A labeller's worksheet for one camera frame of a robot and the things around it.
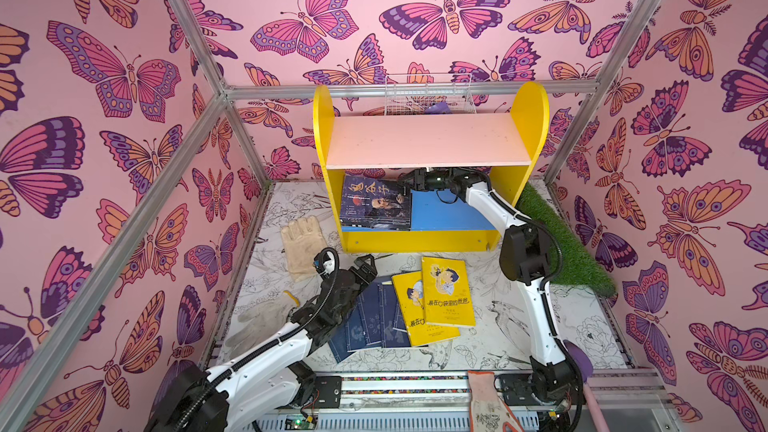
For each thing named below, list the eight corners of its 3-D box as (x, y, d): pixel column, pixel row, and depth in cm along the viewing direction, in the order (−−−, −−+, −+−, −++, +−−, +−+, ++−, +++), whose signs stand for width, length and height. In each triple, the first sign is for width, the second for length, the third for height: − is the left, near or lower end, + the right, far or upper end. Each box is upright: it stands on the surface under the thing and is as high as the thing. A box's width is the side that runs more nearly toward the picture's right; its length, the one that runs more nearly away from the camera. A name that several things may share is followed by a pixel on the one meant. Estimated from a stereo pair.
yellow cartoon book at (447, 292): (425, 327, 86) (427, 321, 82) (421, 264, 99) (422, 257, 95) (473, 327, 86) (476, 321, 82) (462, 264, 99) (465, 257, 95)
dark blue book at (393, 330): (384, 353, 81) (384, 350, 79) (370, 292, 92) (369, 288, 90) (409, 345, 82) (410, 342, 80) (392, 286, 93) (392, 282, 91)
